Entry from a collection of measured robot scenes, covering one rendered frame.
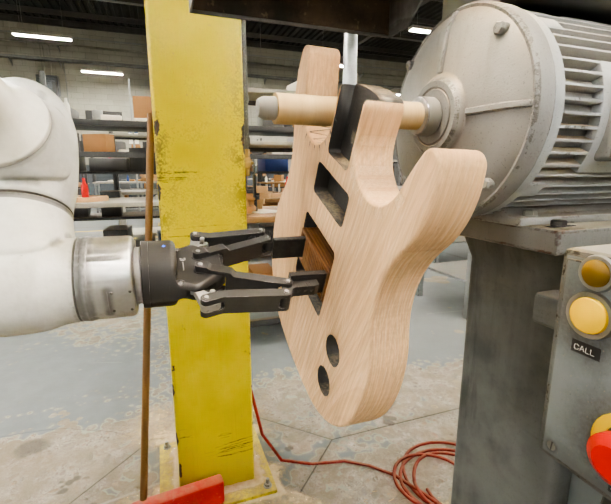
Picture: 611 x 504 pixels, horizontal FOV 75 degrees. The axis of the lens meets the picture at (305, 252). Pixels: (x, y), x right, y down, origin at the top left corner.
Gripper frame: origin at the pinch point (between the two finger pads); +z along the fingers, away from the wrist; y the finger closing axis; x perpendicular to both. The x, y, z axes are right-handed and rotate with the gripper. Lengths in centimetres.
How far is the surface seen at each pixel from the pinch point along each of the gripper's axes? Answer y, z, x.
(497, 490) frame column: 21, 32, -34
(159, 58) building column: -94, -15, 5
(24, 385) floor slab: -136, -95, -180
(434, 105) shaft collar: -2.9, 13.3, 19.9
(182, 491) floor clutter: -30, -16, -118
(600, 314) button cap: 24.2, 14.0, 11.9
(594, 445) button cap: 30.2, 12.0, 4.4
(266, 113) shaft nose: -3.2, -6.8, 17.7
